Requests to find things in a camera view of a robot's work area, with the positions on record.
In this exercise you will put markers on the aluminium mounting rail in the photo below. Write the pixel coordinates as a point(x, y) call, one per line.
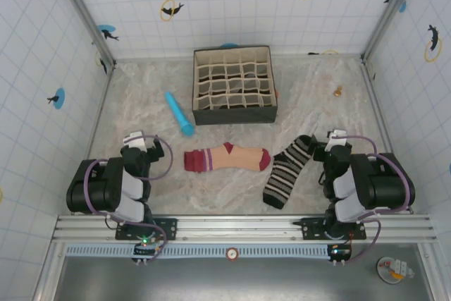
point(239, 225)

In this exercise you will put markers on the blue plastic tube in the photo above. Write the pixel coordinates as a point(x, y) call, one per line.
point(178, 112)

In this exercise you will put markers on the small circuit board green light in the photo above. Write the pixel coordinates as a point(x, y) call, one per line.
point(340, 252)
point(144, 250)

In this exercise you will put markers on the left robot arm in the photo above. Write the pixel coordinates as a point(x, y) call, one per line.
point(95, 188)

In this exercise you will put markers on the round grey disc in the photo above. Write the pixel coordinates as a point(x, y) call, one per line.
point(384, 274)

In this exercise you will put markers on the small white orange clamp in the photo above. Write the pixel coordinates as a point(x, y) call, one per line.
point(400, 268)

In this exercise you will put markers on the grey metal shelf plate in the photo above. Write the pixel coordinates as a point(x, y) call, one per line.
point(211, 280)

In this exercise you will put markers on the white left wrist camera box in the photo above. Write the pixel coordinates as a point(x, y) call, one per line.
point(135, 140)

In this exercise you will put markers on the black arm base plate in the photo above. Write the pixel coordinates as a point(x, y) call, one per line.
point(310, 225)
point(169, 227)

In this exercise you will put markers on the small wooden peg figure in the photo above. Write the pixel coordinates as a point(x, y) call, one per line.
point(338, 92)

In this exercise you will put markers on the aluminium frame cross rail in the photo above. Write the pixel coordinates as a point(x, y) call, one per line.
point(158, 57)

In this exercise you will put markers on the aluminium frame post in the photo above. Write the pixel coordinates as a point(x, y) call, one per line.
point(390, 12)
point(83, 12)

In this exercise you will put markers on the aluminium frame side rail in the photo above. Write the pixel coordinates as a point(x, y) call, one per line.
point(93, 139)
point(387, 139)

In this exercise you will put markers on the blue oval wall sticker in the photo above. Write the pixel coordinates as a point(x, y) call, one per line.
point(229, 46)

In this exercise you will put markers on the dark fabric divided organizer box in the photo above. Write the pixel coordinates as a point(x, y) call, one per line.
point(232, 117)

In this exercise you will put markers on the black white striped sock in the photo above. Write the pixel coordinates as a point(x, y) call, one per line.
point(282, 174)

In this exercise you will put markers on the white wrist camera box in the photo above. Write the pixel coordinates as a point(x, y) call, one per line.
point(336, 139)
point(135, 140)

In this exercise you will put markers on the blue oval shark sticker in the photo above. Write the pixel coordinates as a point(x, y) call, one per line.
point(107, 31)

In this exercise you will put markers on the round red white button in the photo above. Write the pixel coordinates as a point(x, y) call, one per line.
point(232, 253)

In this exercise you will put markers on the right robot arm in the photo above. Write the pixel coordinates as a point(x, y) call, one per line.
point(384, 184)

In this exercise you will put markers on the beige and red sock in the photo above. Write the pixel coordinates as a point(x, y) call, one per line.
point(229, 158)

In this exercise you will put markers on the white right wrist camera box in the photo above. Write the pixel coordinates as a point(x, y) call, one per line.
point(336, 139)

